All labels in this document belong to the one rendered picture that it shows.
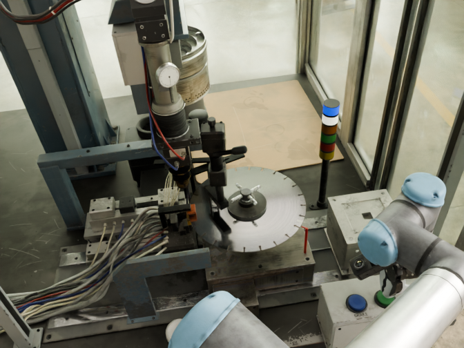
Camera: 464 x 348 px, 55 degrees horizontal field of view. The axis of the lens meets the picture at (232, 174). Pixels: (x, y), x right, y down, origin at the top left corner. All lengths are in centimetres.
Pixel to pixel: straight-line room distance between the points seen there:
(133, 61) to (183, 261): 48
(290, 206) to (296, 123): 69
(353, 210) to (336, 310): 33
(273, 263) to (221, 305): 68
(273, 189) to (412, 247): 59
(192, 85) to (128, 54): 77
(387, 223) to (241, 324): 36
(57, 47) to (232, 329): 117
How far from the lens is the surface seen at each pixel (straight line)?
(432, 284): 74
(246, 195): 121
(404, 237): 82
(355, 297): 115
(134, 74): 103
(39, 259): 157
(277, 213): 124
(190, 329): 58
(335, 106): 127
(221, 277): 124
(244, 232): 120
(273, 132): 184
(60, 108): 161
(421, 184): 88
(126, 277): 117
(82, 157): 139
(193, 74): 174
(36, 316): 143
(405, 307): 69
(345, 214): 132
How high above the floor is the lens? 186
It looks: 42 degrees down
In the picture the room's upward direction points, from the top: 5 degrees counter-clockwise
